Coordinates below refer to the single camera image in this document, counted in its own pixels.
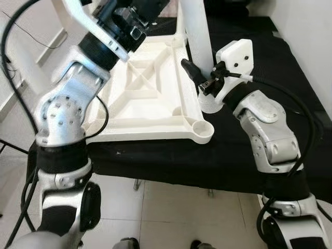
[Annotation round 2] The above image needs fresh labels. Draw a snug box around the black tablecloth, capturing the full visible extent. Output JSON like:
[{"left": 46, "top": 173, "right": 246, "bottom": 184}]
[{"left": 26, "top": 15, "right": 332, "bottom": 204}]

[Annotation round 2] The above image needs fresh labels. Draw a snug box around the grey robot right leg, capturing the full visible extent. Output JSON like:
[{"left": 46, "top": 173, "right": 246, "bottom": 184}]
[{"left": 189, "top": 240, "right": 217, "bottom": 249}]

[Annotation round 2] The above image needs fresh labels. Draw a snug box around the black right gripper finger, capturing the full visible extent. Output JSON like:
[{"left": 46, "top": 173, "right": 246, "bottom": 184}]
[{"left": 180, "top": 59, "right": 206, "bottom": 90}]

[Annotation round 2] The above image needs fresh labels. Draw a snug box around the white plastic children table top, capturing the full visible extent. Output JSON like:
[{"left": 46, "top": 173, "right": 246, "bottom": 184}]
[{"left": 83, "top": 34, "right": 215, "bottom": 145}]

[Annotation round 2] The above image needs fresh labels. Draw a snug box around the white plastic table leg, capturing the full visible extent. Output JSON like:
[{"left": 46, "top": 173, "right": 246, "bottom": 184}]
[
  {"left": 179, "top": 0, "right": 225, "bottom": 114},
  {"left": 176, "top": 10, "right": 188, "bottom": 45},
  {"left": 8, "top": 29, "right": 50, "bottom": 96}
]

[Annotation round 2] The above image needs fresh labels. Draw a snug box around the clear plastic wrapper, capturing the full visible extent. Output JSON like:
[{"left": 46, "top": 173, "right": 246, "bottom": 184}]
[{"left": 143, "top": 18, "right": 179, "bottom": 36}]

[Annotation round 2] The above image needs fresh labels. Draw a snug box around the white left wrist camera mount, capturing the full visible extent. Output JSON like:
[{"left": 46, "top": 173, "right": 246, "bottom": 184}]
[{"left": 61, "top": 0, "right": 130, "bottom": 63}]

